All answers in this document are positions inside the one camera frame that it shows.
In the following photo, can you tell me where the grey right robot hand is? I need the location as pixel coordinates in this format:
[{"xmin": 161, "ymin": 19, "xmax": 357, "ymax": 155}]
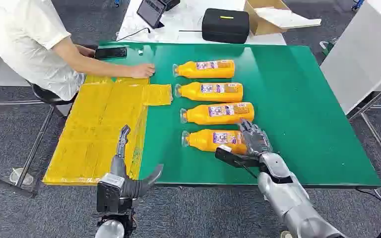
[{"xmin": 238, "ymin": 119, "xmax": 274, "ymax": 157}]

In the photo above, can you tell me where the metal table frame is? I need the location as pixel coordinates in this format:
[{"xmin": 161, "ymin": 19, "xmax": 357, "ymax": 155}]
[{"xmin": 0, "ymin": 100, "xmax": 67, "ymax": 199}]

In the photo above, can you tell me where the white table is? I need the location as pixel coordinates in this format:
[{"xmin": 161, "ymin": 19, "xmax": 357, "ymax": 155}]
[{"xmin": 116, "ymin": 0, "xmax": 287, "ymax": 46}]

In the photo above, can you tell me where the black device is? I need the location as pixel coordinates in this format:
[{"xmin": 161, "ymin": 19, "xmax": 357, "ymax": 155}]
[{"xmin": 159, "ymin": 0, "xmax": 181, "ymax": 11}]

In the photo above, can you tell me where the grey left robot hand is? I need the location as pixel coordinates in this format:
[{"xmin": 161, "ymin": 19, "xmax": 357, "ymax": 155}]
[{"xmin": 109, "ymin": 124, "xmax": 164, "ymax": 200}]

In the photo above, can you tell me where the black smartphone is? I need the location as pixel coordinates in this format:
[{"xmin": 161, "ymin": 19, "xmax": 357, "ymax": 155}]
[{"xmin": 94, "ymin": 46, "xmax": 128, "ymax": 60}]

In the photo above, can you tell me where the black floor cable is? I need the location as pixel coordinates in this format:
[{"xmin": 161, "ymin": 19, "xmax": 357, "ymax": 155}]
[{"xmin": 356, "ymin": 187, "xmax": 381, "ymax": 212}]

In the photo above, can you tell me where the white foam sheet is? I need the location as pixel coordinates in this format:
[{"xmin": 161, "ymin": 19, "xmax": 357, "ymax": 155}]
[{"xmin": 254, "ymin": 6, "xmax": 322, "ymax": 30}]

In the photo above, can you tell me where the black tablet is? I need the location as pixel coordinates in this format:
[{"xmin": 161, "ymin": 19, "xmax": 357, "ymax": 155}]
[{"xmin": 136, "ymin": 0, "xmax": 167, "ymax": 30}]

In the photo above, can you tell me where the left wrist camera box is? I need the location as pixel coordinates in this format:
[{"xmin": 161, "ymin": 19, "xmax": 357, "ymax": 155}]
[{"xmin": 96, "ymin": 173, "xmax": 134, "ymax": 214}]

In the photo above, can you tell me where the person's right hand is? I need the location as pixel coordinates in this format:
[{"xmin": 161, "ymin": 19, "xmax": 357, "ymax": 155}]
[{"xmin": 129, "ymin": 63, "xmax": 156, "ymax": 80}]

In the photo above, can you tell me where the person's hand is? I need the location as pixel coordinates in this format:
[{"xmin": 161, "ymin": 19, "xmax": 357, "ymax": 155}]
[
  {"xmin": 76, "ymin": 44, "xmax": 96, "ymax": 59},
  {"xmin": 129, "ymin": 63, "xmax": 156, "ymax": 80}
]

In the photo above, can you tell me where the green table mat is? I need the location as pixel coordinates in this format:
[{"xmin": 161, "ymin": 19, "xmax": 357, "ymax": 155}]
[{"xmin": 99, "ymin": 42, "xmax": 381, "ymax": 189}]

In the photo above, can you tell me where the yellow sheet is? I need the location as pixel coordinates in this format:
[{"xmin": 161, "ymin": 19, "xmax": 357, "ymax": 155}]
[{"xmin": 42, "ymin": 74, "xmax": 174, "ymax": 186}]

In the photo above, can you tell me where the person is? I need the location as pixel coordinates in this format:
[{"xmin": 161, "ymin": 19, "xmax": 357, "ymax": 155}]
[{"xmin": 0, "ymin": 0, "xmax": 156, "ymax": 102}]

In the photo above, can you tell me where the orange drink bottle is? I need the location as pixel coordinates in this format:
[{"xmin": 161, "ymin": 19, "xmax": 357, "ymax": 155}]
[
  {"xmin": 180, "ymin": 102, "xmax": 255, "ymax": 126},
  {"xmin": 173, "ymin": 59, "xmax": 236, "ymax": 80},
  {"xmin": 174, "ymin": 81, "xmax": 244, "ymax": 104},
  {"xmin": 181, "ymin": 128, "xmax": 248, "ymax": 155}
]

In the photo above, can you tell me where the person's left hand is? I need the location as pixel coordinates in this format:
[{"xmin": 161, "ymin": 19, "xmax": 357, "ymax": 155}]
[{"xmin": 76, "ymin": 44, "xmax": 96, "ymax": 59}]

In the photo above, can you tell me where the black zip case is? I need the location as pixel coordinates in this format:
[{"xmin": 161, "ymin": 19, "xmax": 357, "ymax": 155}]
[{"xmin": 201, "ymin": 8, "xmax": 251, "ymax": 45}]

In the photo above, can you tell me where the white panel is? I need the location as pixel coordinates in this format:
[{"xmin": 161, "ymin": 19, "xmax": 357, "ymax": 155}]
[{"xmin": 319, "ymin": 0, "xmax": 381, "ymax": 116}]

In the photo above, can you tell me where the cardboard box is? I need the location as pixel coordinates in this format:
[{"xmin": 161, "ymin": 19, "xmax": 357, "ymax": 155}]
[{"xmin": 244, "ymin": 0, "xmax": 322, "ymax": 36}]

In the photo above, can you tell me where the clear plastic lid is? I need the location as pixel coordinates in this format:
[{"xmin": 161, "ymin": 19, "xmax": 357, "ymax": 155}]
[{"xmin": 9, "ymin": 167, "xmax": 34, "ymax": 185}]

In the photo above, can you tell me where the metal panel frame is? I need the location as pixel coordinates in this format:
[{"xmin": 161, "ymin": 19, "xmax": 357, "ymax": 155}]
[{"xmin": 347, "ymin": 77, "xmax": 381, "ymax": 179}]

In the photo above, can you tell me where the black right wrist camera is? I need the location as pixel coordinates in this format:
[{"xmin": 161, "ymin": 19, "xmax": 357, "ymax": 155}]
[{"xmin": 214, "ymin": 145, "xmax": 261, "ymax": 169}]

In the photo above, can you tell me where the black stool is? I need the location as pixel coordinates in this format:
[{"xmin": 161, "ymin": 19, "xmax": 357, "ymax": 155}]
[{"xmin": 31, "ymin": 83, "xmax": 78, "ymax": 107}]

